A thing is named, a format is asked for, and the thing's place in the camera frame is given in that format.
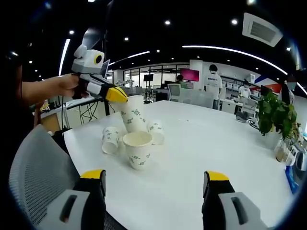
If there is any grey desk device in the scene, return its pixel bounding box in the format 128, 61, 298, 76
236, 111, 250, 123

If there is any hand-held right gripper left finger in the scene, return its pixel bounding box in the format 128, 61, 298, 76
45, 169, 106, 230

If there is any wooden side desk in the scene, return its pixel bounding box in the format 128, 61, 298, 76
38, 97, 107, 131

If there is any grey mesh chair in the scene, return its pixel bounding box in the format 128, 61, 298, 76
9, 124, 125, 230

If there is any white table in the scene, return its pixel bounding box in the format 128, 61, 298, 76
63, 100, 297, 230

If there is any ceiling light strip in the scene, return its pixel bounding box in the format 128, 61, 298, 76
59, 38, 71, 76
182, 45, 288, 75

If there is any coiled cable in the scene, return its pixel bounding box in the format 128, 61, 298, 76
247, 119, 260, 130

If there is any person's left hand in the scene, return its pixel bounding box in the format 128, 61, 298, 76
56, 71, 89, 99

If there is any white office chair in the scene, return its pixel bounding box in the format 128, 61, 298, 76
167, 83, 182, 103

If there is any person's dark shirt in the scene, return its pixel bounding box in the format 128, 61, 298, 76
4, 64, 36, 135

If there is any green print paper cup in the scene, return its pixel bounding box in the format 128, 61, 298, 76
119, 95, 147, 134

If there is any black stand pole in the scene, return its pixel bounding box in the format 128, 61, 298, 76
102, 23, 111, 117

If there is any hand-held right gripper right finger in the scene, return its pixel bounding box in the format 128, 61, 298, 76
201, 170, 268, 230

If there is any ceiling air conditioner vent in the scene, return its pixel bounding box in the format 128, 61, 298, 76
242, 12, 283, 47

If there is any yellow packet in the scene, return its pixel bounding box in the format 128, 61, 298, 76
39, 100, 51, 112

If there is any green potted plant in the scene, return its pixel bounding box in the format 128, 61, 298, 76
257, 91, 298, 150

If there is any grey curved object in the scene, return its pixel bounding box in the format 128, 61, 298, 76
294, 150, 307, 172

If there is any translucent grey chair back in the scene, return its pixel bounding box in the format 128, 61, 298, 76
181, 90, 214, 109

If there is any red screen monitor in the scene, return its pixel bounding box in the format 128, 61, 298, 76
180, 68, 200, 82

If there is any black screen on stand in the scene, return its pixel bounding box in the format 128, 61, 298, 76
143, 73, 154, 104

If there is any blue packet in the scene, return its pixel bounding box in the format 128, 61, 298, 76
285, 165, 300, 195

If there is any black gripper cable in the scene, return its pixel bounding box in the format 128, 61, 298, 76
60, 95, 68, 131

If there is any group of white paper cups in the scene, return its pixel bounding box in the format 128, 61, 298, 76
101, 119, 165, 171

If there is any bundle of black cables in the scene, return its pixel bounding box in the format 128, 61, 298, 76
79, 103, 99, 125

